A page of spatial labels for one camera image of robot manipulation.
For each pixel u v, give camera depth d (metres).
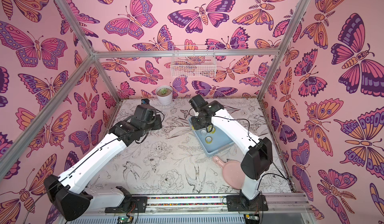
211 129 0.64
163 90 1.10
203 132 1.00
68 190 0.39
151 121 0.60
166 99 1.09
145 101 0.66
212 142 0.95
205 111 0.56
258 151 0.44
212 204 0.75
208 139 0.96
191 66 1.06
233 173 0.85
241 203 0.65
